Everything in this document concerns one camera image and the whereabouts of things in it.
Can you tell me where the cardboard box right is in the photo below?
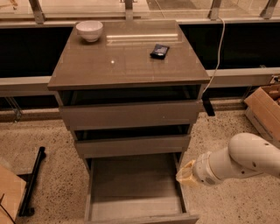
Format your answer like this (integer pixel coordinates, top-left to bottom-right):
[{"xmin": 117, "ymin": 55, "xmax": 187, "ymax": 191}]
[{"xmin": 244, "ymin": 84, "xmax": 280, "ymax": 147}]

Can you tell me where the metal window rail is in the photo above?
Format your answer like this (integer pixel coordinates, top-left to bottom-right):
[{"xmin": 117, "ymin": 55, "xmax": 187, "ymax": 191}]
[{"xmin": 0, "ymin": 67, "xmax": 280, "ymax": 97}]

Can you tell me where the white ceramic bowl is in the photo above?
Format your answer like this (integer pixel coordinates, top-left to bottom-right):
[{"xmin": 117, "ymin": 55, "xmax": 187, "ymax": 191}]
[{"xmin": 75, "ymin": 20, "xmax": 103, "ymax": 42}]

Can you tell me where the dark blue snack packet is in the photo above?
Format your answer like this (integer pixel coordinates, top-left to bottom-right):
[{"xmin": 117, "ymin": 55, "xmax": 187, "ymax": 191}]
[{"xmin": 150, "ymin": 44, "xmax": 170, "ymax": 60}]

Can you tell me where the grey drawer cabinet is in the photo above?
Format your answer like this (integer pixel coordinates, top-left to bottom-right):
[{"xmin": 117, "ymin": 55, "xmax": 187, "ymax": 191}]
[{"xmin": 47, "ymin": 19, "xmax": 211, "ymax": 165}]

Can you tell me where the white power cable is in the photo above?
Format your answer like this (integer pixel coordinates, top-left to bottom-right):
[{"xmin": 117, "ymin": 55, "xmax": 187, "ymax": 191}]
[{"xmin": 201, "ymin": 17, "xmax": 227, "ymax": 95}]

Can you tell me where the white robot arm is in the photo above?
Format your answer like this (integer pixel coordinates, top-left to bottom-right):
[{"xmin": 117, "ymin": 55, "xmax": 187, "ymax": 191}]
[{"xmin": 176, "ymin": 133, "xmax": 280, "ymax": 186}]

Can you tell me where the grey drawer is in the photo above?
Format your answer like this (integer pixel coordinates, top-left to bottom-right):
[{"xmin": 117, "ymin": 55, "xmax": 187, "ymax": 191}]
[
  {"xmin": 59, "ymin": 101, "xmax": 200, "ymax": 130},
  {"xmin": 75, "ymin": 135, "xmax": 191, "ymax": 158},
  {"xmin": 85, "ymin": 153, "xmax": 200, "ymax": 224}
]

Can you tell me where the wooden board left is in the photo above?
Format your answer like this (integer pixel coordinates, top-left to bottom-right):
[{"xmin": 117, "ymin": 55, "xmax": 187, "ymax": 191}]
[{"xmin": 0, "ymin": 165, "xmax": 26, "ymax": 224}]

